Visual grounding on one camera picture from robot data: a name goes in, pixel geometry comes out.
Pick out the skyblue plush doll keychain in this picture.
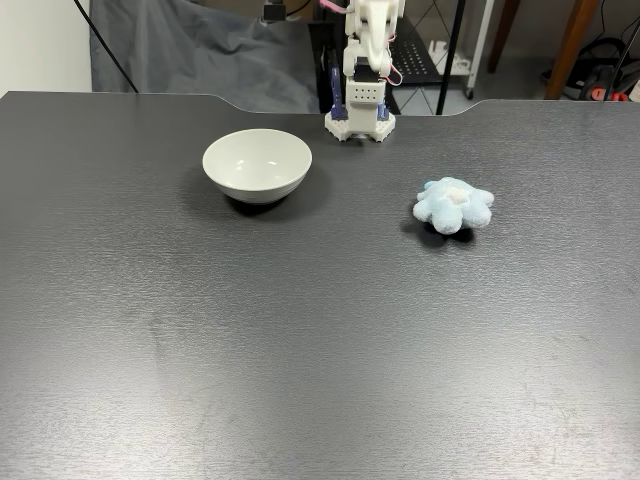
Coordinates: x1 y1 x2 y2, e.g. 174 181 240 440
411 175 497 235

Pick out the white bowl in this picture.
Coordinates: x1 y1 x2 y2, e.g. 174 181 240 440
201 128 314 205

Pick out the black perforated metal cart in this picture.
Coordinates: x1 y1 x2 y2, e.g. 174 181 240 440
307 0 447 116

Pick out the grey cloth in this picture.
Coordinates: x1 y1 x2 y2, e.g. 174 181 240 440
88 0 321 114

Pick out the white plastic object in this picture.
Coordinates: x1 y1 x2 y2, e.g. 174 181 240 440
428 39 472 72

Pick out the black metal pole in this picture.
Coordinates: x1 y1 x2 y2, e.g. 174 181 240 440
435 0 467 116

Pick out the small black device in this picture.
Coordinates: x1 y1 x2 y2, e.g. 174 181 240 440
260 0 291 24

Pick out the thin brown wooden leg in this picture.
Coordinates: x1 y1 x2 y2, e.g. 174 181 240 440
487 0 521 74

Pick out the black tripod leg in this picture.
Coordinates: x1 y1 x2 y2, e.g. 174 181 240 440
72 0 140 94
610 24 640 101

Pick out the thick brown wooden leg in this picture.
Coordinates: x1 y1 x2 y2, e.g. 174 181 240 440
543 0 600 100

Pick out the black red vacuum cleaner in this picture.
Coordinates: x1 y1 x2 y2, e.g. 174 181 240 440
542 35 640 102

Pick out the white metal rack frame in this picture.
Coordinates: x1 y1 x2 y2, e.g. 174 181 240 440
465 0 497 100

